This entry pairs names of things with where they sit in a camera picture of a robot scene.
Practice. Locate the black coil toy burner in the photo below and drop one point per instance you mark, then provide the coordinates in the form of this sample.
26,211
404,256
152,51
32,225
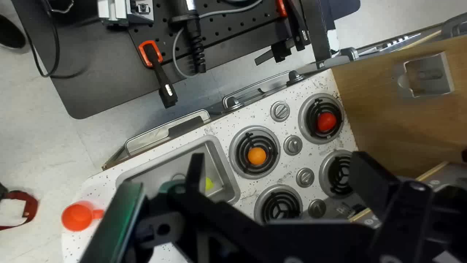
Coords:
337,174
311,104
242,141
279,205

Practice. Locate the silver metal bracket block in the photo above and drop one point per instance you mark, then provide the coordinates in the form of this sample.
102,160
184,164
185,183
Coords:
118,9

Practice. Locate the square metal door plate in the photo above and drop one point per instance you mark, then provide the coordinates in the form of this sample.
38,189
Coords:
426,73

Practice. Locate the dark grey cart top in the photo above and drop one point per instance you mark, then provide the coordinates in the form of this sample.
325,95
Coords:
96,88

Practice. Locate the white speckled kitchen counter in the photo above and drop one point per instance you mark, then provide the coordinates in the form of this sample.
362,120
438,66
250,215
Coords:
234,117

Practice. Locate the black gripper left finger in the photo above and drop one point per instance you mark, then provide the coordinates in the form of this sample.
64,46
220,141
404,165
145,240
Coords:
196,173

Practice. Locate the grey round stove knob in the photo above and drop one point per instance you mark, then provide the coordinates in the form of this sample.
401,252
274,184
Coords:
305,177
279,111
317,208
292,145

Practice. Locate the wooden cabinet door panel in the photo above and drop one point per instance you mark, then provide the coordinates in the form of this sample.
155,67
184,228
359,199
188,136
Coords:
388,132

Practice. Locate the black round object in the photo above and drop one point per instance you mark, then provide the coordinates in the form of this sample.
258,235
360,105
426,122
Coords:
10,31

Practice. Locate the black perforated breadboard plate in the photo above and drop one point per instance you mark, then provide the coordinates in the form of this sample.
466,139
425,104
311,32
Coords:
234,34

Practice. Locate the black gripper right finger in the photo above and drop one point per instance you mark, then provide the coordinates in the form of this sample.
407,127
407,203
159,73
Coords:
372,177

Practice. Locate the grey metal sink basin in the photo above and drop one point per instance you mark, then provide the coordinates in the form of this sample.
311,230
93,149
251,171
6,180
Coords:
219,161

